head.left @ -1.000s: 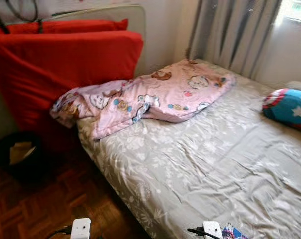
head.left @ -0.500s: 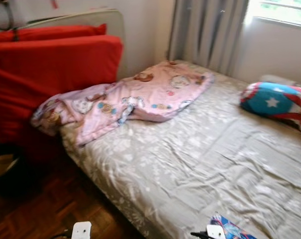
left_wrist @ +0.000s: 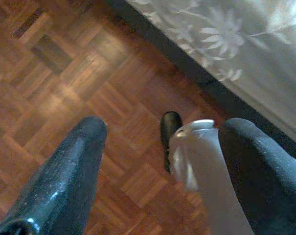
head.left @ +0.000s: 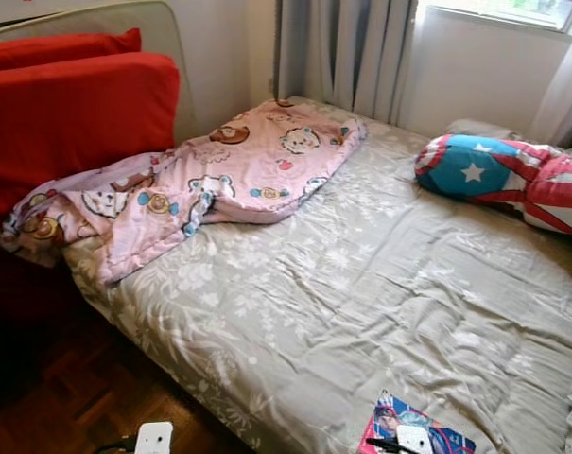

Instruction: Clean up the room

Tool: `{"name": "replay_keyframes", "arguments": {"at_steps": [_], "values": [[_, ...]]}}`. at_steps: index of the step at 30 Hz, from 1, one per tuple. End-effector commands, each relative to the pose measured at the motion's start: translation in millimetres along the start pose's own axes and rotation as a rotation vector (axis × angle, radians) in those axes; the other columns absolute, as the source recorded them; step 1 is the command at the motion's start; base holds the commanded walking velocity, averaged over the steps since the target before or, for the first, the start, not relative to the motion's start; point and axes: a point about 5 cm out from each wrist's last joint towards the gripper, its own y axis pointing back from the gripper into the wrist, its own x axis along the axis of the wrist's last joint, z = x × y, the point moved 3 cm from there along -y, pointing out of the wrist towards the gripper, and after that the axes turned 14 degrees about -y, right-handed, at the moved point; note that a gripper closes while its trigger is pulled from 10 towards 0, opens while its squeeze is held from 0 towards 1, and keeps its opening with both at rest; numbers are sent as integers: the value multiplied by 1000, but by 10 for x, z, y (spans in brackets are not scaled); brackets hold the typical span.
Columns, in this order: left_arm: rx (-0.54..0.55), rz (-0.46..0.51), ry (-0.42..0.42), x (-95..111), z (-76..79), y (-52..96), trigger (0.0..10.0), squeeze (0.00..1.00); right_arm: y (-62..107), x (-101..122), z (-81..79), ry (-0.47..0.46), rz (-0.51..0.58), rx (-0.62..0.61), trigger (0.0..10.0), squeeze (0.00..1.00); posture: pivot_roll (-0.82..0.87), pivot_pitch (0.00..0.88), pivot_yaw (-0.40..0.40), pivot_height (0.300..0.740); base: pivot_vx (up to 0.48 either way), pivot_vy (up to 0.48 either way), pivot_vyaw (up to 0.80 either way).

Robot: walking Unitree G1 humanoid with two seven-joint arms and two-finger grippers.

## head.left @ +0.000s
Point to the colourful comic book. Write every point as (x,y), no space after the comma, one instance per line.
(385,421)

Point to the star and stripes bolster pillow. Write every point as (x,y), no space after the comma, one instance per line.
(475,170)

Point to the flat grey pillow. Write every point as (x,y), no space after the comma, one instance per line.
(484,129)

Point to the white sheer curtain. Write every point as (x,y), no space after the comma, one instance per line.
(564,85)

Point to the bright window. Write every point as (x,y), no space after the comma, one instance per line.
(503,9)

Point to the bed with grey floral sheet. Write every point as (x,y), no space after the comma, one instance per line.
(361,303)

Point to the grey pleated curtain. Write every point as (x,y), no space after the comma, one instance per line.
(347,52)

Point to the pink cartoon bear quilt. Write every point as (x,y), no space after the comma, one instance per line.
(248,161)

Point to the thick red covered mattress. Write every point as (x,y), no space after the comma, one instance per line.
(78,123)

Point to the thin red covered cushion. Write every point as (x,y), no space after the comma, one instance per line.
(59,49)

